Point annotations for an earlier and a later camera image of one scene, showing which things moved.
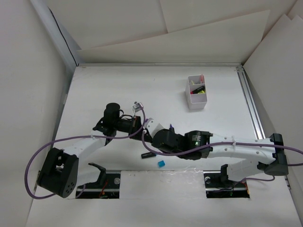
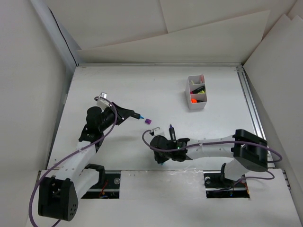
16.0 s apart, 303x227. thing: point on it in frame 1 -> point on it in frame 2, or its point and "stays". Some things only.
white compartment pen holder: (195, 92) stays
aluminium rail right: (255, 117) stays
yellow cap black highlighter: (200, 90) stays
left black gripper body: (129, 126) -> (109, 117)
